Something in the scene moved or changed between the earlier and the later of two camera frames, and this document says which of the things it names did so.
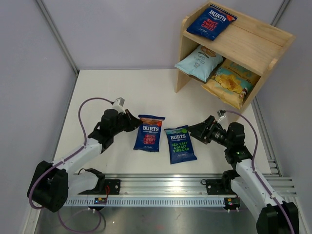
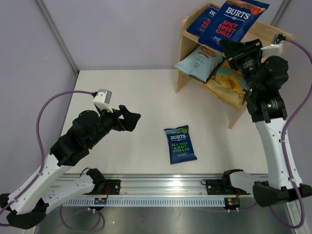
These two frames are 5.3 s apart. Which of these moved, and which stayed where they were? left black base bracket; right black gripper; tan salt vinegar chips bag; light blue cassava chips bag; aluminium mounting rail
Moved: right black gripper
Stayed: aluminium mounting rail; left black base bracket; tan salt vinegar chips bag; light blue cassava chips bag
